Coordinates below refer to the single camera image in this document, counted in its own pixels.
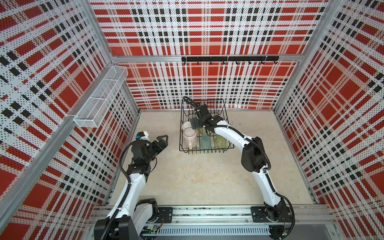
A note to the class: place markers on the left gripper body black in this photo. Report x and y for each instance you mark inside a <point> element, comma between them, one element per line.
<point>152,151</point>

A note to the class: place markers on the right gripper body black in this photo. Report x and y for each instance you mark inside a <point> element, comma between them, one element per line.
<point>199,122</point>

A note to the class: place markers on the green patterned glass cup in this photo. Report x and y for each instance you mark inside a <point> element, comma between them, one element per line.
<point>202,131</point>

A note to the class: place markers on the white mug red inside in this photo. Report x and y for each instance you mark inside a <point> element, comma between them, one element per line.
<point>187,125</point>

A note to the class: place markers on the black wire dish rack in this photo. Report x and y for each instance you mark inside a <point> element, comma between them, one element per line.
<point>197,134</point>

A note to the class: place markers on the teal textured glass cup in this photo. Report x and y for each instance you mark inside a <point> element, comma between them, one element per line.
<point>205,142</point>

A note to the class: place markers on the pink mug purple inside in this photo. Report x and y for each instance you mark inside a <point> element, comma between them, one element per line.
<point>190,138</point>

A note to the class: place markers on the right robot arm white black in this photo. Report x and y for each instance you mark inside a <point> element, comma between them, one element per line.
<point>254,160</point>

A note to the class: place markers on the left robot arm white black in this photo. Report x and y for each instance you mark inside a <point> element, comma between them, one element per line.
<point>129,216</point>

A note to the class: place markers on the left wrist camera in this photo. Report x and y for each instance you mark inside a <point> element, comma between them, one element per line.
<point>142,136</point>

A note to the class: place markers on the white mesh wall basket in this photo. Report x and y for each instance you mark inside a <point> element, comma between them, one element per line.
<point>102,96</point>

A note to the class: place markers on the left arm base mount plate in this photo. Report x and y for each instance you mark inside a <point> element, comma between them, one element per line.
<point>164,215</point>

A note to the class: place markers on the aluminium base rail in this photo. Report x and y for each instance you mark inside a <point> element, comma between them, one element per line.
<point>313,222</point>

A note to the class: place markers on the black wall hook rail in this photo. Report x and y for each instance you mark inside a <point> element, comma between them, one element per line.
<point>261,59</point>

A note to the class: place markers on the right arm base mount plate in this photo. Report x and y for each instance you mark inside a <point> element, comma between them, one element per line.
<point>260,215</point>

